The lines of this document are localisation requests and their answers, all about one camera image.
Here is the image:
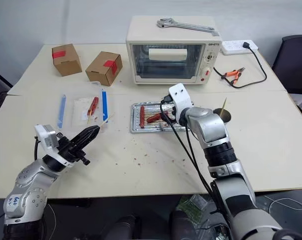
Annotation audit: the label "bare wooden skewer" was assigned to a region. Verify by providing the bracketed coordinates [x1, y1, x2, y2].
[99, 113, 115, 129]

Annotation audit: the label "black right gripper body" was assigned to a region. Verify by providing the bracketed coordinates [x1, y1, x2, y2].
[171, 104, 180, 125]

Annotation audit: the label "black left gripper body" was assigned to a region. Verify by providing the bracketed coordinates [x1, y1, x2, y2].
[57, 136, 91, 167]

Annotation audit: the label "thin white floor cable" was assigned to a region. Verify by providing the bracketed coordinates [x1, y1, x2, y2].
[264, 196, 302, 221]

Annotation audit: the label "sausage on wooden skewer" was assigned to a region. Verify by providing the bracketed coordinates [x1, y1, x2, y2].
[87, 96, 100, 125]

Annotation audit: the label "silver metal baking tray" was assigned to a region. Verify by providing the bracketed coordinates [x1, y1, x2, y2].
[130, 101, 192, 135]

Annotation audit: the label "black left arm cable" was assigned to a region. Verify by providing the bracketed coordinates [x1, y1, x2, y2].
[34, 135, 41, 161]

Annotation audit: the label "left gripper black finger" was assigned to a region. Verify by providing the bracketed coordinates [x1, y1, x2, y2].
[71, 125, 102, 148]
[75, 129, 101, 153]

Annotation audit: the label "blue container clip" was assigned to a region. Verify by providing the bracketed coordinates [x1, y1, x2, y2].
[100, 88, 109, 124]
[56, 93, 67, 129]

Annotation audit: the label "silver adjustable wrench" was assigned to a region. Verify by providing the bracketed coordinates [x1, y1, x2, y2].
[156, 18, 220, 37]

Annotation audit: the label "white power strip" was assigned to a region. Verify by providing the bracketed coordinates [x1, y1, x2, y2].
[220, 39, 259, 56]

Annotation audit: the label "black plug and cord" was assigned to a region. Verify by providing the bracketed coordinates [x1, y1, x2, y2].
[212, 41, 268, 89]

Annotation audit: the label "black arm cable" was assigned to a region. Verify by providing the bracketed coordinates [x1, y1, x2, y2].
[34, 135, 41, 161]
[159, 93, 223, 213]

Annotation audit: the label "clear plastic container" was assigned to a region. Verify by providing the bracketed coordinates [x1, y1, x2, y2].
[56, 81, 114, 131]

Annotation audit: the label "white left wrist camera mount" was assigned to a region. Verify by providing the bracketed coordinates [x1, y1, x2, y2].
[34, 123, 59, 154]

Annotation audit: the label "black office chair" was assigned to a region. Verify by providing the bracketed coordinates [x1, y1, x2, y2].
[271, 34, 302, 126]

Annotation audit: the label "cardboard box with red tape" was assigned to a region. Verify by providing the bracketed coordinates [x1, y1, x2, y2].
[85, 50, 123, 87]
[51, 43, 83, 77]

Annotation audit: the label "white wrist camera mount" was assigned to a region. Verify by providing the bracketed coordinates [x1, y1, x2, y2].
[168, 83, 194, 119]
[34, 123, 59, 154]

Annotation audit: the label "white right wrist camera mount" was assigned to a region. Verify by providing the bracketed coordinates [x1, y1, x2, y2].
[168, 83, 194, 119]

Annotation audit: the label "wooden skewer in cup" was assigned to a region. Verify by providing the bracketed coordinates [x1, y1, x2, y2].
[220, 97, 228, 116]

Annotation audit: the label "cream toaster oven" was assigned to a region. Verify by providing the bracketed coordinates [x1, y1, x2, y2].
[125, 15, 223, 86]

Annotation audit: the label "dark metal cup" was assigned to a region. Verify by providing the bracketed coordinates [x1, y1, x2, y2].
[213, 107, 232, 124]

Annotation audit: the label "bent red sausage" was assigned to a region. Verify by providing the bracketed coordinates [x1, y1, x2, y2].
[146, 111, 169, 124]

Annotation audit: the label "clear bag with green contents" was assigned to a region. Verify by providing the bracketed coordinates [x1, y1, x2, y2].
[177, 194, 209, 227]

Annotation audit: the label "orange handled pliers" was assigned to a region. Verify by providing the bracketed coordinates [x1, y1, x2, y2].
[220, 66, 246, 85]

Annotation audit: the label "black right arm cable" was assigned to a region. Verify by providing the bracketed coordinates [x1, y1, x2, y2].
[159, 93, 223, 213]

